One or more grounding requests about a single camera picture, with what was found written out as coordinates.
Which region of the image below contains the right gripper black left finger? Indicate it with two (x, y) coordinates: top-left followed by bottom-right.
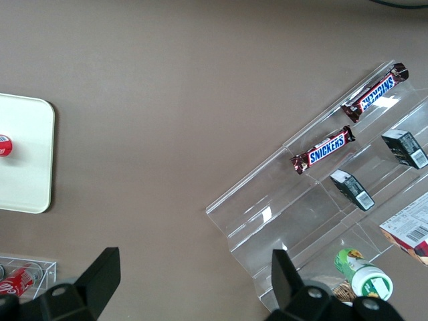
(19, 247), (121, 321)

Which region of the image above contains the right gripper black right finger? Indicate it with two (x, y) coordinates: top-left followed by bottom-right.
(265, 249), (355, 321)

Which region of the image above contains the light wicker basket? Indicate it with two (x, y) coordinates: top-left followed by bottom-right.
(329, 280), (357, 305)

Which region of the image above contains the beige plastic tray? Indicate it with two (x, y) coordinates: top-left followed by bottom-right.
(0, 93), (56, 214)

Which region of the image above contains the clear acrylic bottle rack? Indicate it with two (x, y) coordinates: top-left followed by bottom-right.
(0, 255), (57, 300)

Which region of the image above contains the clear acrylic stepped stand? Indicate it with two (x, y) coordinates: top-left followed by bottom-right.
(204, 59), (428, 314)

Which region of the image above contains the green white plastic bottle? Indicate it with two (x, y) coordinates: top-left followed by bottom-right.
(334, 247), (394, 302)

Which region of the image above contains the red cola bottle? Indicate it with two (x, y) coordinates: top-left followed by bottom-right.
(0, 263), (43, 298)

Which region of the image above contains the small black box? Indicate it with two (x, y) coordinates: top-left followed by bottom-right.
(381, 129), (428, 171)
(330, 169), (376, 211)

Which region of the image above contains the Snickers chocolate bar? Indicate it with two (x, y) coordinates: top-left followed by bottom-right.
(340, 62), (410, 124)
(290, 125), (356, 176)

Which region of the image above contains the white red printed carton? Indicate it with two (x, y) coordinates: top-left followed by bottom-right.
(379, 196), (428, 267)

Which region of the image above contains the red white yogurt cup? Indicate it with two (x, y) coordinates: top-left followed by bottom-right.
(0, 134), (14, 158)

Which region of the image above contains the black cable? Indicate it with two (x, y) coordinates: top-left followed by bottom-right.
(369, 0), (428, 9)

